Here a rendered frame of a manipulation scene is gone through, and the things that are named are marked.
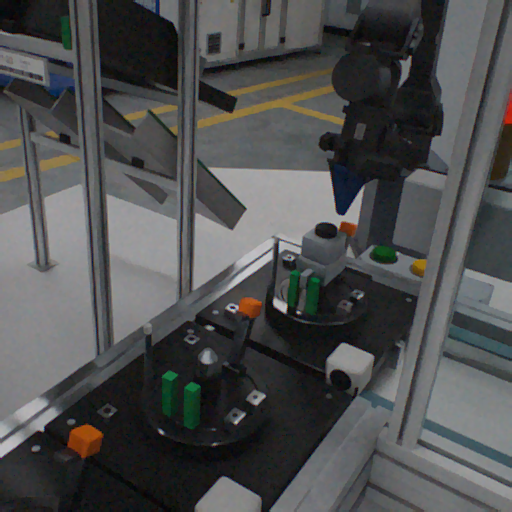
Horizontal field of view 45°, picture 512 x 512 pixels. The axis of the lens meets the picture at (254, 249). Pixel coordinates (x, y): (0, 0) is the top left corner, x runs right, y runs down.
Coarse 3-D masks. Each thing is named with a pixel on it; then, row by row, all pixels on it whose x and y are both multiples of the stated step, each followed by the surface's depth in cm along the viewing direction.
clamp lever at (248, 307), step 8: (240, 304) 69; (248, 304) 68; (256, 304) 68; (232, 312) 67; (240, 312) 68; (248, 312) 68; (256, 312) 69; (240, 320) 67; (248, 320) 69; (240, 328) 69; (248, 328) 69; (240, 336) 69; (248, 336) 70; (232, 344) 70; (240, 344) 69; (232, 352) 70; (240, 352) 69; (232, 360) 70; (240, 360) 70
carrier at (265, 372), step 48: (144, 336) 63; (144, 384) 68; (192, 384) 61; (240, 384) 69; (288, 384) 72; (48, 432) 64; (144, 432) 64; (192, 432) 62; (240, 432) 62; (288, 432) 66; (144, 480) 59; (192, 480) 59; (240, 480) 60; (288, 480) 61
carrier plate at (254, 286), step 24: (264, 264) 96; (240, 288) 90; (264, 288) 90; (384, 288) 92; (216, 312) 84; (264, 312) 85; (384, 312) 87; (408, 312) 87; (264, 336) 80; (288, 336) 80; (312, 336) 81; (336, 336) 81; (360, 336) 81; (384, 336) 82; (288, 360) 77; (312, 360) 76; (384, 360) 80
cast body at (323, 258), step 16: (320, 224) 81; (304, 240) 81; (320, 240) 80; (336, 240) 80; (304, 256) 82; (320, 256) 80; (336, 256) 81; (304, 272) 80; (320, 272) 80; (336, 272) 83; (304, 288) 80
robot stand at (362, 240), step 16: (432, 160) 117; (400, 176) 109; (368, 192) 118; (384, 192) 112; (400, 192) 111; (368, 208) 118; (384, 208) 113; (368, 224) 118; (384, 224) 115; (352, 240) 126; (368, 240) 118; (384, 240) 116; (416, 256) 118
